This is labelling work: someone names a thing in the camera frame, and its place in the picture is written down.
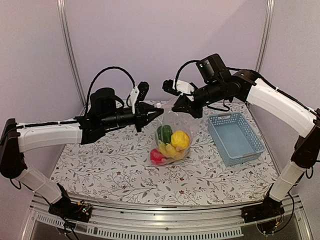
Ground left aluminium frame post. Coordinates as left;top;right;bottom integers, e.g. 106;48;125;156
57;0;86;106

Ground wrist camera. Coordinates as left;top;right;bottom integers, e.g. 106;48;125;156
162;79;196;102
128;81;150;115

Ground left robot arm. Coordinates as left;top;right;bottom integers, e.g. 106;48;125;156
0;87;164;217

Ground aluminium frame post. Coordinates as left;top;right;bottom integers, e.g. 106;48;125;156
57;0;86;106
255;0;275;72

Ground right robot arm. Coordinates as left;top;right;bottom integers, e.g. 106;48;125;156
171;53;320;218

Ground green toy bell pepper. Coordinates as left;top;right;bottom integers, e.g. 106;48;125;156
156;125;173;144

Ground yellow toy banana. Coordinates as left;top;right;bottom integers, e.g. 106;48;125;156
158;142;185;159

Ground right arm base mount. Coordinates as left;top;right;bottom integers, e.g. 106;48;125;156
241;197;285;235

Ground light blue plastic basket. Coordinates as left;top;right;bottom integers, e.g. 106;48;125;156
208;112;266;167

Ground left black looped cable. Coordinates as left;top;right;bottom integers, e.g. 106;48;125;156
85;66;137;111

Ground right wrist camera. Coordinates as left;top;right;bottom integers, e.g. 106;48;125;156
162;79;196;102

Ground yellow toy bell pepper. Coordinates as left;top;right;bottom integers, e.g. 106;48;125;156
171;130;190;151

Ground clear zip top bag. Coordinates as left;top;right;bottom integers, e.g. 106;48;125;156
149;97;193;167

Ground right aluminium frame post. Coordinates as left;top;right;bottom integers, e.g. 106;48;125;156
255;0;275;72

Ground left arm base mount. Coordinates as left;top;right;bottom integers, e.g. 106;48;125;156
48;197;92;223

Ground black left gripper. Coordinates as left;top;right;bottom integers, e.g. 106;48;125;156
101;102;165;133

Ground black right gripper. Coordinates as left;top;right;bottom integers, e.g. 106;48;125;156
172;78;226;118

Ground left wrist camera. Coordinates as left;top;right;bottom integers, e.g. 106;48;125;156
128;81;150;115

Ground red toy apple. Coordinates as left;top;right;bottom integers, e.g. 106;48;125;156
149;148;167;165

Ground aluminium front rail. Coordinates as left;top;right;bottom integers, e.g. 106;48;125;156
20;194;316;240

